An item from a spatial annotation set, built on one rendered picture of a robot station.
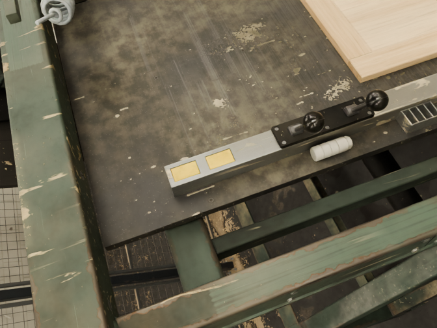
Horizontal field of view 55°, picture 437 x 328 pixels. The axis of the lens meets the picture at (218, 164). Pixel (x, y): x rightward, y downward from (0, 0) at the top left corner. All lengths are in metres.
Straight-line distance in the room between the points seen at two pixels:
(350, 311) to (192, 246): 0.91
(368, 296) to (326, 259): 0.85
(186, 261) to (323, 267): 0.25
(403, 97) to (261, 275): 0.47
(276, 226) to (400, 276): 0.72
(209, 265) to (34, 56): 0.57
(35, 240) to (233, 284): 0.32
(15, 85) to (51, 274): 0.42
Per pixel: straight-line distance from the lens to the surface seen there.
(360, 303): 1.58
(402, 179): 0.94
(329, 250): 0.72
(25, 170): 0.82
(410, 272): 1.47
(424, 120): 0.93
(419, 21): 1.14
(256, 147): 0.81
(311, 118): 0.71
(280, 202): 2.86
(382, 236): 0.75
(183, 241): 0.82
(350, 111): 0.86
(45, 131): 0.85
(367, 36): 1.07
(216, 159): 0.80
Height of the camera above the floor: 2.07
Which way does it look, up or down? 38 degrees down
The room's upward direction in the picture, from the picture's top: 87 degrees counter-clockwise
